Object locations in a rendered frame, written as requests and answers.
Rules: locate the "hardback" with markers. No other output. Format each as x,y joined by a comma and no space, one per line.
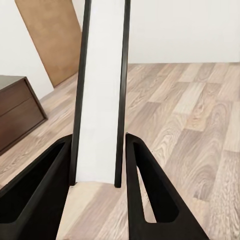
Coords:
99,118

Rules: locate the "sliding door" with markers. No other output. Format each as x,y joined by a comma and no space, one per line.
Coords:
55,31

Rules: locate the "bench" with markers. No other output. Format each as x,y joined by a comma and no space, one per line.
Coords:
20,111

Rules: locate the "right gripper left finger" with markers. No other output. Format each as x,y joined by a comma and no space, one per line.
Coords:
32,204

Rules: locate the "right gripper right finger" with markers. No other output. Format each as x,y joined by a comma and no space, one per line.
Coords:
174,220

